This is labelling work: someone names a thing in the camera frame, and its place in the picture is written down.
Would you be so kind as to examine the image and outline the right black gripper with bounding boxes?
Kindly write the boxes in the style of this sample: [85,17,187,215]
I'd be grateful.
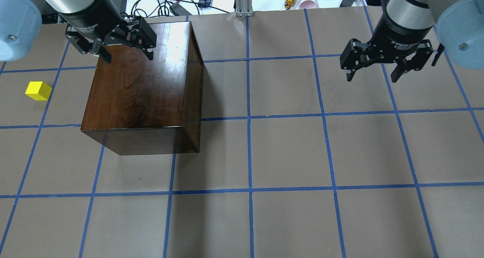
[340,15,433,83]

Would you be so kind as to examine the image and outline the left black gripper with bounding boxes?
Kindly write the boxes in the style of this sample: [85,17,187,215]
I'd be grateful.
[65,0,157,64]

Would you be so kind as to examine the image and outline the yellow cube block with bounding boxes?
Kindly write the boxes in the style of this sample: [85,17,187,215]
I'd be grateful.
[25,81,53,101]

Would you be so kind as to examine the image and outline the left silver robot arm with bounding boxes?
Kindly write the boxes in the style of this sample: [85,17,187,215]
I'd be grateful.
[0,0,157,64]

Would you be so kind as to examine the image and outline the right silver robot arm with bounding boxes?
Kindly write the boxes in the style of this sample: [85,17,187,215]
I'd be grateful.
[340,0,484,83]

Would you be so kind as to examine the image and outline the dark wooden drawer cabinet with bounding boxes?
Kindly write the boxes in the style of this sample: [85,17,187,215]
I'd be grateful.
[80,22,206,155]

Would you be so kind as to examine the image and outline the pink paper cup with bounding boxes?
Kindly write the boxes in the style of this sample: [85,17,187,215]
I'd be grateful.
[298,0,318,9]

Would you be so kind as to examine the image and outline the black cable bundle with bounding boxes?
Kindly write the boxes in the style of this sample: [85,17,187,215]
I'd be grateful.
[130,0,201,17]

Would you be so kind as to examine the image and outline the aluminium frame post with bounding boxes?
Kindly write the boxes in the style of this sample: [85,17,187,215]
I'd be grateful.
[235,0,253,17]

